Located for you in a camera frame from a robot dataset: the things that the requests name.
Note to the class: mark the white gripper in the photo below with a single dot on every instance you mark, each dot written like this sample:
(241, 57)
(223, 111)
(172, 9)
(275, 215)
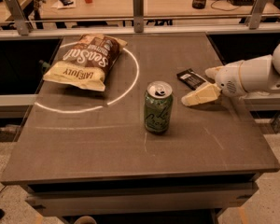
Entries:
(230, 79)

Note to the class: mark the black rxbar chocolate wrapper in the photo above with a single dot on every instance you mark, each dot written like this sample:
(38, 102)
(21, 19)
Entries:
(191, 79)

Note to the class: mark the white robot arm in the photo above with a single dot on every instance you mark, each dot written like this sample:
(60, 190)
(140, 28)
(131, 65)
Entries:
(260, 74)

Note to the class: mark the brown sea salt chip bag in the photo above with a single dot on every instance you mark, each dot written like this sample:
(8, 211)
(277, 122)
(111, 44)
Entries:
(87, 63)

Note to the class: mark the green soda can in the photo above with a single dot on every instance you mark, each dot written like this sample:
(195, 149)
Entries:
(158, 106)

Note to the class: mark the black mesh pen cup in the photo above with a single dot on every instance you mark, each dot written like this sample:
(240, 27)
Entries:
(199, 4)

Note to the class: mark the table drawer front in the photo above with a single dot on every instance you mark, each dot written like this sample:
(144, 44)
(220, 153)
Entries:
(141, 200)

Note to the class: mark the right metal rail bracket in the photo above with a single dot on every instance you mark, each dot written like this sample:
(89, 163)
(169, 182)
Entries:
(256, 14)

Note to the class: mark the metal rail bracket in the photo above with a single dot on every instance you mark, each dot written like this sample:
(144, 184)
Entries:
(256, 14)
(23, 26)
(138, 16)

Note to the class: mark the middle metal rail bracket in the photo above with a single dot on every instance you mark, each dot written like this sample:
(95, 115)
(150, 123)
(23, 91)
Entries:
(138, 16)

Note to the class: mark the left metal rail bracket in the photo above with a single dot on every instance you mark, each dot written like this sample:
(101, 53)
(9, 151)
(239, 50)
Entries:
(23, 26)

